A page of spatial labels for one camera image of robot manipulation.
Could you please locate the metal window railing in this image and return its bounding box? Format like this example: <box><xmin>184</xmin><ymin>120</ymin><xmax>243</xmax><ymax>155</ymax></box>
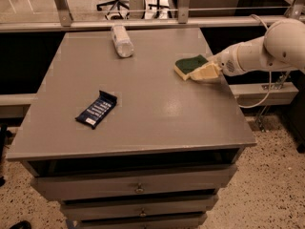
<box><xmin>0</xmin><ymin>0</ymin><xmax>304</xmax><ymax>32</ymax></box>

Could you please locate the middle grey drawer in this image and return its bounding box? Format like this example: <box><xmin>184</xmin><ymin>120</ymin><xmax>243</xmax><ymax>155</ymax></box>
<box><xmin>61</xmin><ymin>194</ymin><xmax>218</xmax><ymax>220</ymax></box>

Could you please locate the top grey drawer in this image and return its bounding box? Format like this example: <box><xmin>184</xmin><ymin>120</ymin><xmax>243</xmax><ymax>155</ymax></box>
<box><xmin>31</xmin><ymin>164</ymin><xmax>237</xmax><ymax>200</ymax></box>

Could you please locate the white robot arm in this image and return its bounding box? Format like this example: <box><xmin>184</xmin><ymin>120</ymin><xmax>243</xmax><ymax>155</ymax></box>
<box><xmin>190</xmin><ymin>18</ymin><xmax>305</xmax><ymax>81</ymax></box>

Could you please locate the green and yellow sponge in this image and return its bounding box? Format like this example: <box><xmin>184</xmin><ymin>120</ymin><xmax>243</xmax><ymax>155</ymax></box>
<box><xmin>173</xmin><ymin>54</ymin><xmax>208</xmax><ymax>81</ymax></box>

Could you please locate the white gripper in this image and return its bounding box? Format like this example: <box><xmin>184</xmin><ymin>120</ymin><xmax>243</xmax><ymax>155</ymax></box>
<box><xmin>190</xmin><ymin>44</ymin><xmax>245</xmax><ymax>81</ymax></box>

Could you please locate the grey drawer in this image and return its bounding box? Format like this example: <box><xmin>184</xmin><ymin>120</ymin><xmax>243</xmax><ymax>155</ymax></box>
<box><xmin>79</xmin><ymin>213</ymin><xmax>207</xmax><ymax>229</ymax></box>
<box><xmin>61</xmin><ymin>194</ymin><xmax>218</xmax><ymax>220</ymax></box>
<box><xmin>31</xmin><ymin>164</ymin><xmax>237</xmax><ymax>200</ymax></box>

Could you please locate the bottom grey drawer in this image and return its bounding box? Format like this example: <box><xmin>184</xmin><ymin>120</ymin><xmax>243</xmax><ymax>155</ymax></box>
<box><xmin>79</xmin><ymin>213</ymin><xmax>207</xmax><ymax>229</ymax></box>

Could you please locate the blue rxbar blueberry wrapper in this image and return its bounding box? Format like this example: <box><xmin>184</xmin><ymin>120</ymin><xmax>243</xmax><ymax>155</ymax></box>
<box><xmin>75</xmin><ymin>91</ymin><xmax>117</xmax><ymax>130</ymax></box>

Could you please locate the black shoe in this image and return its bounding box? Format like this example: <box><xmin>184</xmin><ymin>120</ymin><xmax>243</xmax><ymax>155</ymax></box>
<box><xmin>10</xmin><ymin>220</ymin><xmax>31</xmax><ymax>229</ymax></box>

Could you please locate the grey drawer cabinet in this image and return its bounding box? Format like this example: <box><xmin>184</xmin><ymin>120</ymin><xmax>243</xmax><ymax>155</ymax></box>
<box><xmin>5</xmin><ymin>27</ymin><xmax>257</xmax><ymax>229</ymax></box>

